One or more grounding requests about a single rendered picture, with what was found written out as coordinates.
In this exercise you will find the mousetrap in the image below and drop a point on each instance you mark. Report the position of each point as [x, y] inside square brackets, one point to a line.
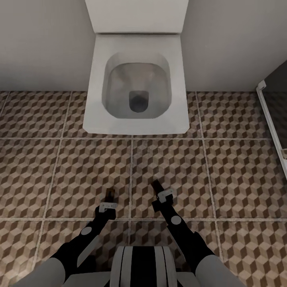
[109, 195]
[157, 186]

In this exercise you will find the robot trunk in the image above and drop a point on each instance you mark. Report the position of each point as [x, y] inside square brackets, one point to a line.
[143, 266]

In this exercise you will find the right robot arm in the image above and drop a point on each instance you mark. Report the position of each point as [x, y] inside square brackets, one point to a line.
[206, 266]

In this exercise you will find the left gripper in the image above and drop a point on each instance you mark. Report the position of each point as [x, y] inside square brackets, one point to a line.
[110, 214]

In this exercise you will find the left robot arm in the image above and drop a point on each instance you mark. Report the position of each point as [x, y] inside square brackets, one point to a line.
[55, 271]

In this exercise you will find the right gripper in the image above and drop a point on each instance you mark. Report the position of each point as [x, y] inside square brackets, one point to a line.
[158, 206]

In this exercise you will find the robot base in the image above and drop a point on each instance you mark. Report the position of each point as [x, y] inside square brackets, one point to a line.
[86, 276]

